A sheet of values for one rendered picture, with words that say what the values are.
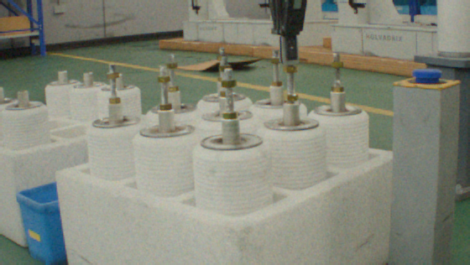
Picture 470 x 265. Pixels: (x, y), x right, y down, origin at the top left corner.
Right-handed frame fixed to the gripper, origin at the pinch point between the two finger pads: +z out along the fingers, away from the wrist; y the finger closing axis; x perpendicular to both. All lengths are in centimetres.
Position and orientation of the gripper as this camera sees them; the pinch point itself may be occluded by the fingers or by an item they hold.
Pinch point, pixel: (289, 49)
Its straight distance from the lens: 80.9
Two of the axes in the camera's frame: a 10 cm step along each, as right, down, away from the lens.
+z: 0.5, 9.8, 2.1
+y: -1.5, -2.0, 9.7
